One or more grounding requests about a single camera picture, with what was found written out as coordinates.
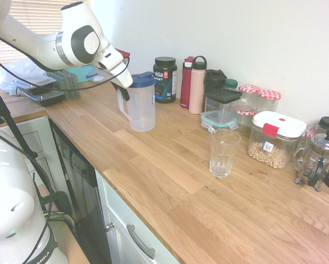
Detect black base cables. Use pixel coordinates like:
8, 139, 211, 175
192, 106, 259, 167
23, 148, 77, 264

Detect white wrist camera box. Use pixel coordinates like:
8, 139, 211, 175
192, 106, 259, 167
93, 45, 126, 72

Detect teal box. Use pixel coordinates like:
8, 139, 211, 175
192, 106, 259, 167
63, 65, 99, 84

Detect clear glass mug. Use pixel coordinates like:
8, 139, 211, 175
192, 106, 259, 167
293, 124, 323, 172

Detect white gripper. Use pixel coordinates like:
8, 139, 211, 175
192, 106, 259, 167
102, 61, 135, 101

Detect silver drawer handle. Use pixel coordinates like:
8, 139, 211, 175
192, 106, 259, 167
126, 223, 157, 260

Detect small jar red checkered lid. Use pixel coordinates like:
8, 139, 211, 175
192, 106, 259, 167
235, 107, 257, 131

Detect white plastic bag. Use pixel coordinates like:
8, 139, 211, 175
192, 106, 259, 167
0, 58, 48, 96

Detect grey plastic crate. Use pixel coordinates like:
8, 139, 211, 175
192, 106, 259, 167
45, 68, 81, 101

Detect black shaker bottle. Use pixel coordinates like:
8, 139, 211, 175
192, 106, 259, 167
204, 69, 228, 97

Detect clear drinking glass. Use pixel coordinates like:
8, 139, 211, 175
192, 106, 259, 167
209, 129, 242, 178

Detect dark green clamp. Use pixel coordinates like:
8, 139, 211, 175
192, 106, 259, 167
40, 190, 77, 221

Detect pink water bottle black cap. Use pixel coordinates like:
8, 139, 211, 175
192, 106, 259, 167
188, 55, 208, 115

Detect square container with black lid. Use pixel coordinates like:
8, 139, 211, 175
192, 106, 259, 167
204, 87, 243, 124

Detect black stand pole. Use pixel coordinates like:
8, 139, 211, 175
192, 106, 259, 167
0, 76, 39, 159

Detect clear bottle with green lid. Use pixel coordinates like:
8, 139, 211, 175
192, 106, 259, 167
223, 78, 240, 93

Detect tall jar red checkered lid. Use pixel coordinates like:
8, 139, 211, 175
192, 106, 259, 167
238, 83, 261, 111
257, 89, 282, 114

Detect chrome French press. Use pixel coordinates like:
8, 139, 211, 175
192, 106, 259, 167
293, 128, 329, 192

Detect white corner cabinet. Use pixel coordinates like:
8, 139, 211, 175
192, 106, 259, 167
0, 116, 69, 194

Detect clear zip bag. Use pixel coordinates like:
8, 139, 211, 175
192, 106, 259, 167
85, 70, 108, 84

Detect clear pitcher with blue lid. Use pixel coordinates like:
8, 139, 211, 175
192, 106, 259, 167
116, 71, 157, 133

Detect white cabinet drawers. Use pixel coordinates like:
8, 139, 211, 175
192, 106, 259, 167
95, 169, 182, 264

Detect black meal container clear lid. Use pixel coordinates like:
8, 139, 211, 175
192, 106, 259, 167
10, 76, 57, 96
19, 87, 66, 108

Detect black Vega protein tub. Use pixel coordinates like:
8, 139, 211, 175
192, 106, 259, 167
152, 56, 179, 105

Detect cereal container with white lid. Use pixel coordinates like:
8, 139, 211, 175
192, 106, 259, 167
246, 111, 308, 170

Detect glass container with teal lid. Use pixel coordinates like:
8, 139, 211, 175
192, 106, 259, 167
200, 109, 240, 133

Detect window blinds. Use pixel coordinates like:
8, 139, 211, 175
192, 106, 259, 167
0, 0, 92, 74

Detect black dishwasher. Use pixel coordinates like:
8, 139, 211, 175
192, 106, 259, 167
49, 119, 111, 264

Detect red water bottle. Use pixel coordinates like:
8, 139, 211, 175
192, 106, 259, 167
180, 56, 196, 109

